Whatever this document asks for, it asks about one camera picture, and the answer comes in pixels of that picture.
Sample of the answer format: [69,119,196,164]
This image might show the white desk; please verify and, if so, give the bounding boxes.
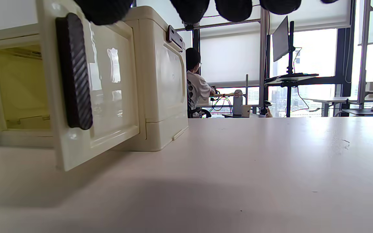
[303,96,362,117]

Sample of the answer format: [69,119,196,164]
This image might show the black office chair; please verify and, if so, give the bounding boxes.
[188,108,212,118]

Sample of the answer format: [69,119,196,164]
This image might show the white roller blind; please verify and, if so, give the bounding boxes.
[200,23,261,88]

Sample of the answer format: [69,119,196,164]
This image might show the person's right hand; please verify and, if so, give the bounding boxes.
[73,0,337,26]

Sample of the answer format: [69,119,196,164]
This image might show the black standing desk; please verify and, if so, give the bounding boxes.
[264,21,342,117]

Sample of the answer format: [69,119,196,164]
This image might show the cream plastic cabinet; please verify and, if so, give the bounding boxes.
[0,6,189,152]

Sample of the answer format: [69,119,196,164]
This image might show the grey water bottle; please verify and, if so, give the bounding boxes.
[233,90,243,116]

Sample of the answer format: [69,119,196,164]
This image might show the black computer monitor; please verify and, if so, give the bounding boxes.
[272,16,290,62]

